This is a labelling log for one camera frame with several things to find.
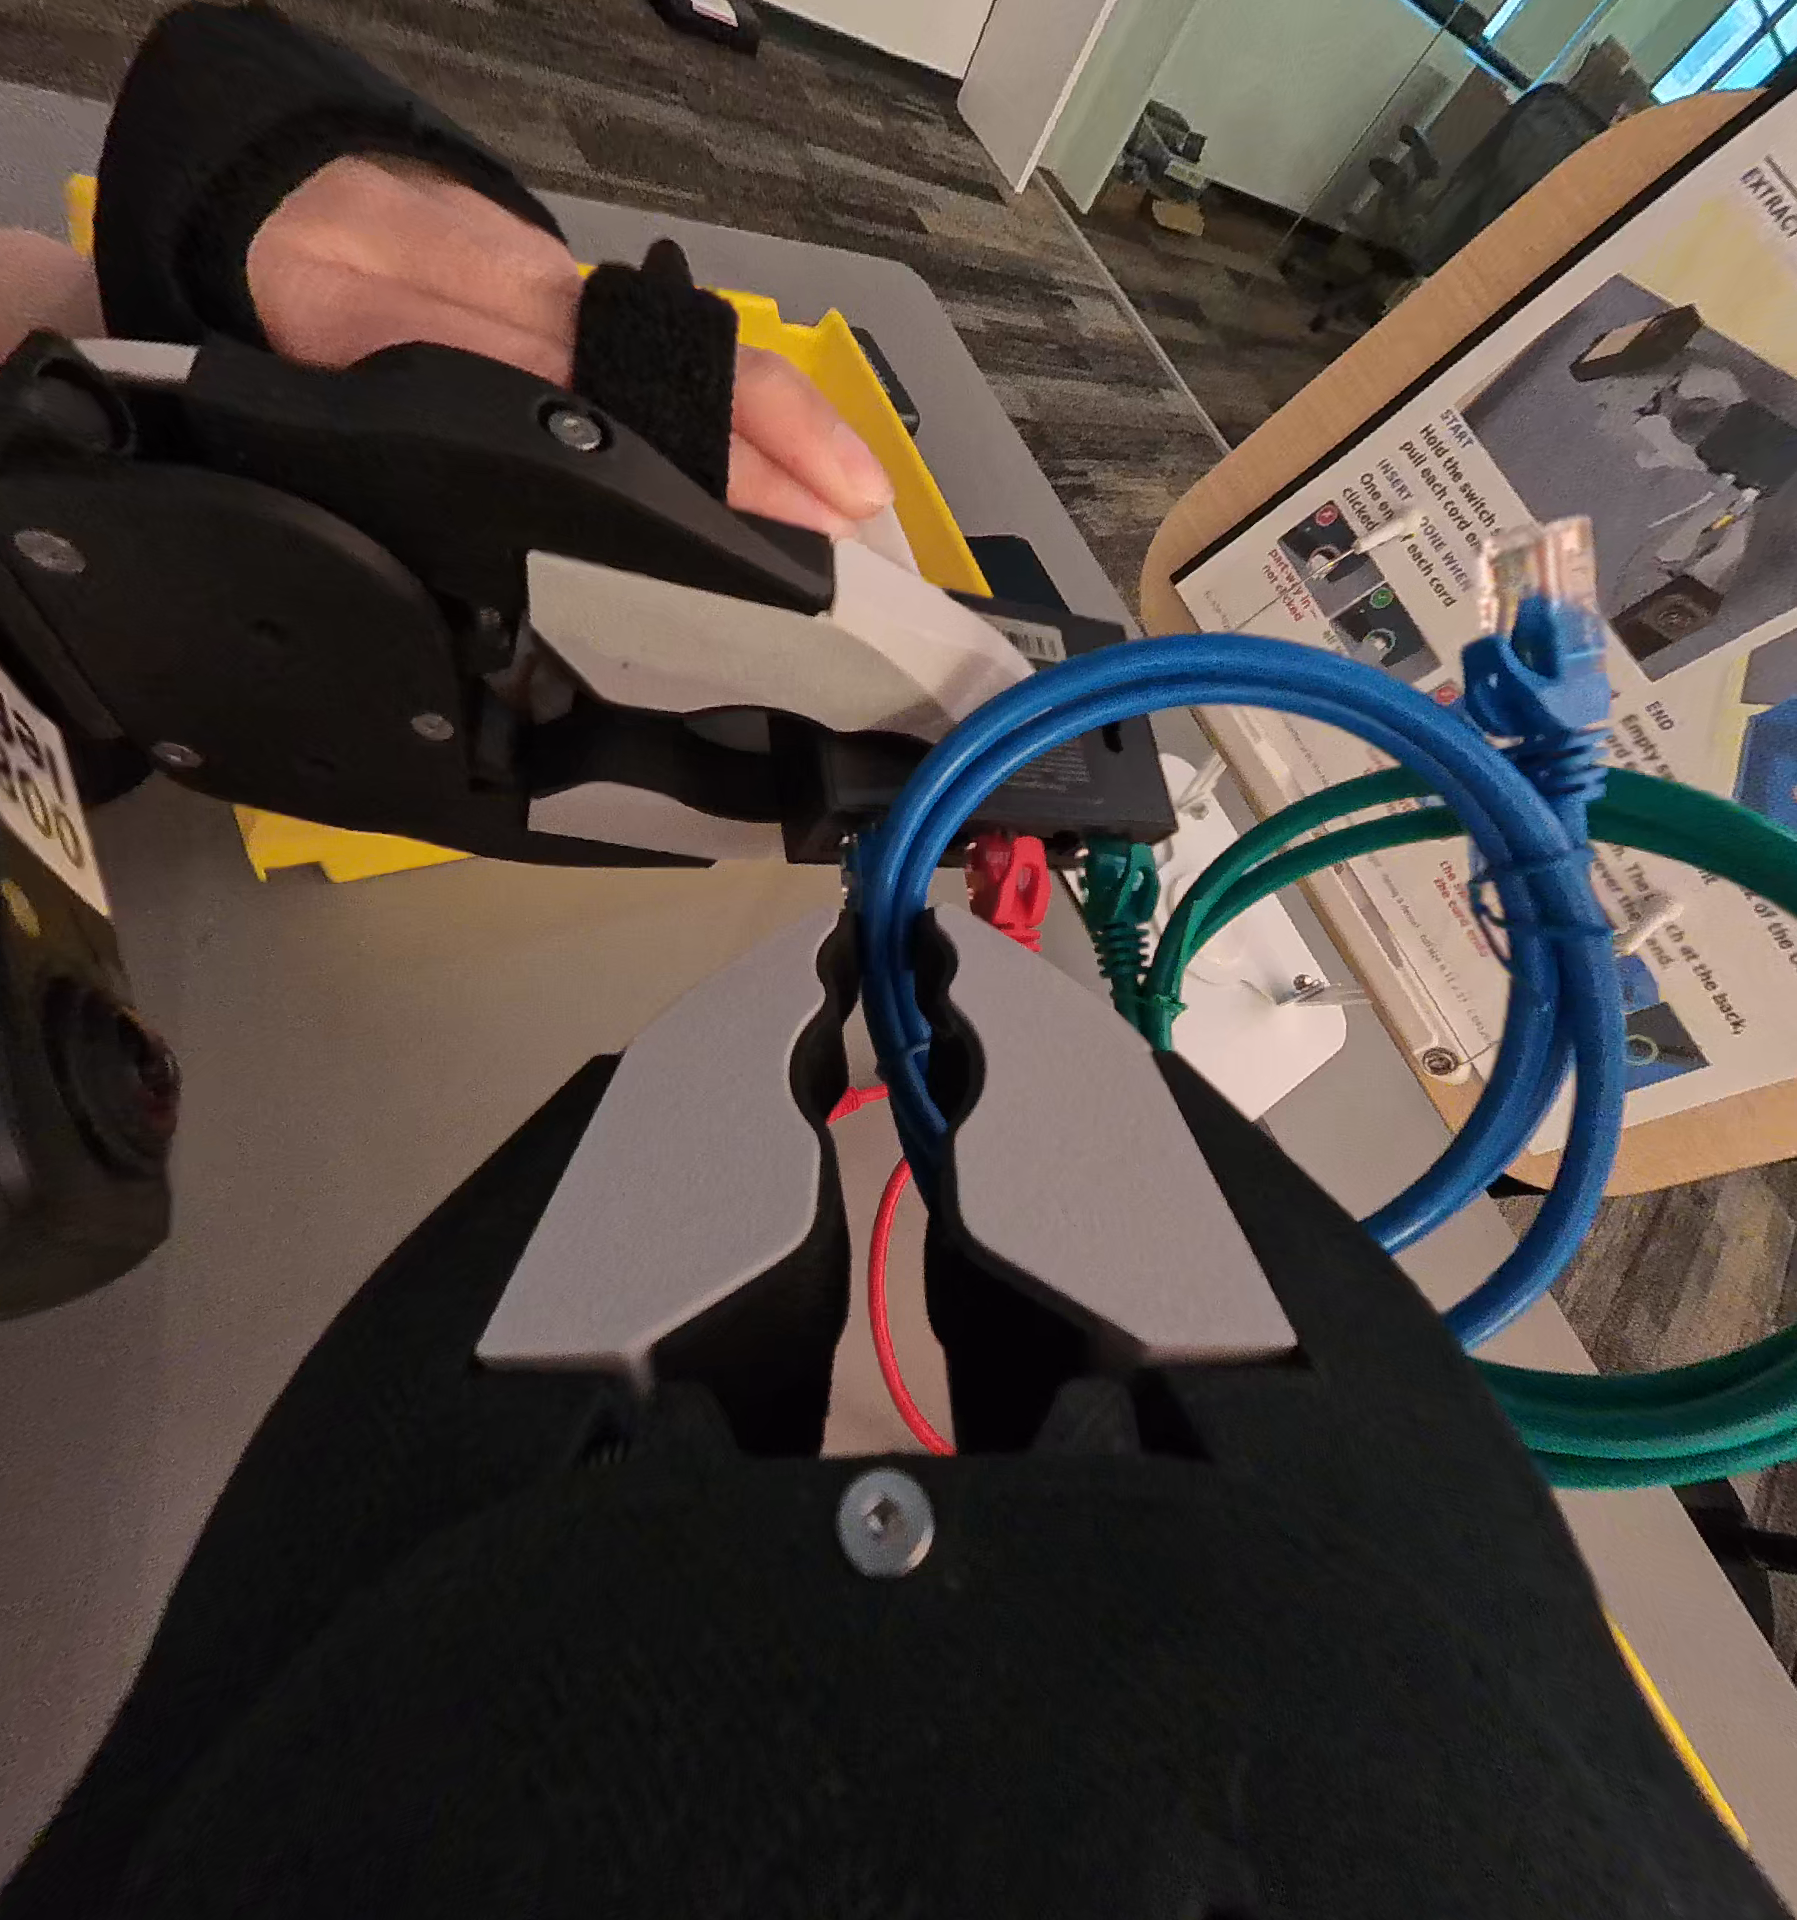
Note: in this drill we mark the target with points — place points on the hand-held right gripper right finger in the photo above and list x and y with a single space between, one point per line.
1108 1186

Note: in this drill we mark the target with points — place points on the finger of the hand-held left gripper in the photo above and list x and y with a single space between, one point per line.
717 653
642 826

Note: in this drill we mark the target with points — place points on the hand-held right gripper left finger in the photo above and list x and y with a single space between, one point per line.
659 1186

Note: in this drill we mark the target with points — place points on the yellow plastic bin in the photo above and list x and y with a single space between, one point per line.
1663 1712
897 449

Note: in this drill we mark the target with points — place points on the black network switch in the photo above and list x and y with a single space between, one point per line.
1093 780

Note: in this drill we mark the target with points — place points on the person's left hand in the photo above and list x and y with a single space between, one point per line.
418 271

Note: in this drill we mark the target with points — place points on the instruction sheet on wooden board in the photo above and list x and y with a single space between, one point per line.
1439 286

